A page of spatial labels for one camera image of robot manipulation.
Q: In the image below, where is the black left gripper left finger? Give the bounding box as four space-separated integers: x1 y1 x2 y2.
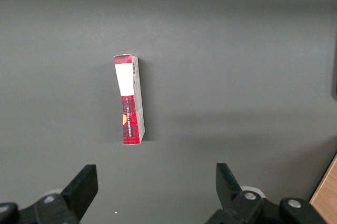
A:
0 164 99 224

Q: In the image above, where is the wooden two-drawer cabinet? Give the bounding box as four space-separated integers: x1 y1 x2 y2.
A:
309 152 337 224

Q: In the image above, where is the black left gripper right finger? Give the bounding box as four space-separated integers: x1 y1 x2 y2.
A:
205 163 327 224

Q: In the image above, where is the red tartan cardboard box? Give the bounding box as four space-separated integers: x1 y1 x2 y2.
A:
113 54 146 146

